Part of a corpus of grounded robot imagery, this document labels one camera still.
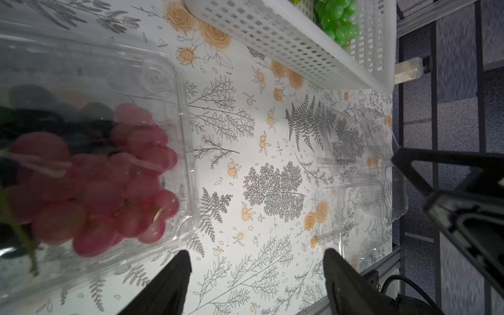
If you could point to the clear plastic clamshell container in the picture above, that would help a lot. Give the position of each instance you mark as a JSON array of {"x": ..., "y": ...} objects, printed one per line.
[{"x": 79, "y": 73}]

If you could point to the white plastic basket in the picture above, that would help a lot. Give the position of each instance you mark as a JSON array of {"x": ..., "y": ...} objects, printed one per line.
[{"x": 289, "y": 35}]

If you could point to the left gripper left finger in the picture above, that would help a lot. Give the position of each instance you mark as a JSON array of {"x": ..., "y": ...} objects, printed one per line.
[{"x": 166, "y": 293}]

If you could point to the right aluminium frame post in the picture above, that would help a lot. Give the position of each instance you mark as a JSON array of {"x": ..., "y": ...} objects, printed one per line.
[{"x": 429, "y": 14}]

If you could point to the dark blue grape bunch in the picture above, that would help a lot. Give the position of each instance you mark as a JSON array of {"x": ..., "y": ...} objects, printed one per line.
[{"x": 58, "y": 182}]

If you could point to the floral tablecloth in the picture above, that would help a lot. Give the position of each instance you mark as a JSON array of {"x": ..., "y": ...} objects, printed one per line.
[{"x": 256, "y": 134}]

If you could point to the bright green grape bunch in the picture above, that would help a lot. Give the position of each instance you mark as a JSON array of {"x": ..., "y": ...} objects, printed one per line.
[{"x": 336, "y": 19}]

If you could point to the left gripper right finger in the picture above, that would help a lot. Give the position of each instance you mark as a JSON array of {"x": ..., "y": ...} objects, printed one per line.
[{"x": 349, "y": 292}]

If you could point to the small bottle black cap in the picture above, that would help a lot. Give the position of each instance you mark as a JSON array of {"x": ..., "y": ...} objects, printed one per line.
[{"x": 412, "y": 69}]

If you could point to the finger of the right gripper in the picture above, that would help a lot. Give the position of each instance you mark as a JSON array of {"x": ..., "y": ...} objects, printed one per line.
[
  {"x": 473, "y": 223},
  {"x": 470, "y": 172}
]

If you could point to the red grape bunch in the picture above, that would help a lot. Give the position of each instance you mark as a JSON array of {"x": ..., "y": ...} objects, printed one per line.
[{"x": 143, "y": 154}]

